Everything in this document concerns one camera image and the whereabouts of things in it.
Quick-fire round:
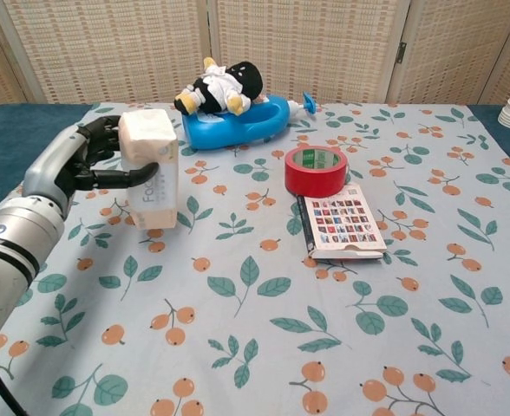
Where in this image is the black and silver left hand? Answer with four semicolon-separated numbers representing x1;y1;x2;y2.
23;114;160;218

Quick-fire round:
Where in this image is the white Face tissue pack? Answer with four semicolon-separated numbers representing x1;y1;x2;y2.
118;108;180;231

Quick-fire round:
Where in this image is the woven folding screen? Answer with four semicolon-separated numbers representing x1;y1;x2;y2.
0;0;510;106

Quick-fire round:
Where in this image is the blue detergent pump bottle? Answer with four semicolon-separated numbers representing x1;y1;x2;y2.
180;90;321;152

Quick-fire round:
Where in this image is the black and white plush toy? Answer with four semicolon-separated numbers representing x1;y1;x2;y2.
173;56;265;117

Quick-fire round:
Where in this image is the fruit and leaf print tablecloth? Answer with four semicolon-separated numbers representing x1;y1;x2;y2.
0;101;510;416

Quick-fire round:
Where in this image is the red tape roll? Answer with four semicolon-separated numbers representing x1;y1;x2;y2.
284;146;350;198

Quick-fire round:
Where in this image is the book with photo grid cover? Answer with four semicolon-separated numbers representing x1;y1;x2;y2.
296;182;388;261

